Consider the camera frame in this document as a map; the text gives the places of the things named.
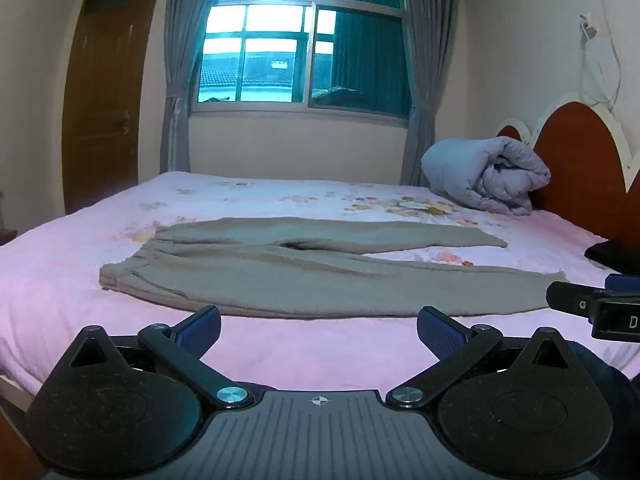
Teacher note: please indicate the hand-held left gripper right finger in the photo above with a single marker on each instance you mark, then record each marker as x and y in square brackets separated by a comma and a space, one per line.
[442, 334]

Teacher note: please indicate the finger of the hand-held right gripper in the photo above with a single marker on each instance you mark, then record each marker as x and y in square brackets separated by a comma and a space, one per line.
[567, 297]
[622, 282]

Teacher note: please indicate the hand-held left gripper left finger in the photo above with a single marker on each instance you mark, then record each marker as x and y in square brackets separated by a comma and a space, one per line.
[199, 331]

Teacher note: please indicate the grey pants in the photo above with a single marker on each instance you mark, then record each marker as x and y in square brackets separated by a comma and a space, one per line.
[280, 270]

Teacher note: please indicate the black item on bed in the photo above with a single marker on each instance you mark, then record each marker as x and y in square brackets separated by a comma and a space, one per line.
[617, 256]

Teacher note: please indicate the bed with pink floral sheet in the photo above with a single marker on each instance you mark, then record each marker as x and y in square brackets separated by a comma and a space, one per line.
[60, 280]

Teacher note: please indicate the rolled grey quilt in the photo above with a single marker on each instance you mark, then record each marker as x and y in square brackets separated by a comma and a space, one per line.
[480, 175]

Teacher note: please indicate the dark bedside table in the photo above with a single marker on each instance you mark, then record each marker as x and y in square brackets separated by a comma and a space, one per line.
[7, 236]

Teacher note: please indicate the brown wooden door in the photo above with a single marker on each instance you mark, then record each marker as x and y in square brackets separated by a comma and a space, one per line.
[105, 100]

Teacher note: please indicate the grey curtain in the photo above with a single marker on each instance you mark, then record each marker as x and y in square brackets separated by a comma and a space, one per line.
[180, 60]
[427, 75]

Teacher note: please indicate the window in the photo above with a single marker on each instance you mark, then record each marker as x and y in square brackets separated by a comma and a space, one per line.
[300, 45]

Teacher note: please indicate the white wall socket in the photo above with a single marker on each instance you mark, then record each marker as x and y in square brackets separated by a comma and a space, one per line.
[589, 26]

